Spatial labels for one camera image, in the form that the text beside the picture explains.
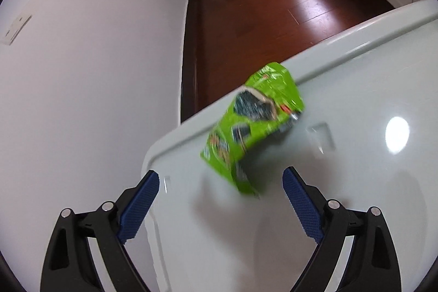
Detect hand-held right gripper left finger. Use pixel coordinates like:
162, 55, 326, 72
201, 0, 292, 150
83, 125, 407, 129
39, 170, 160, 292

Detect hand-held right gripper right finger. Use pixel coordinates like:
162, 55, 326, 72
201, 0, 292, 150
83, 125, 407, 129
282, 166, 402, 292

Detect green snack packet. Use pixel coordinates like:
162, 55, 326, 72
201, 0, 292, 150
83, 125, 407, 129
199, 62, 305, 198

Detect white plastic storage box lid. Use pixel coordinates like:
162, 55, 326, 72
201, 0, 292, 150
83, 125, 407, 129
141, 0, 438, 292

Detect white wall socket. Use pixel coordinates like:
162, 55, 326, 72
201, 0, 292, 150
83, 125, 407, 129
3, 14, 33, 45

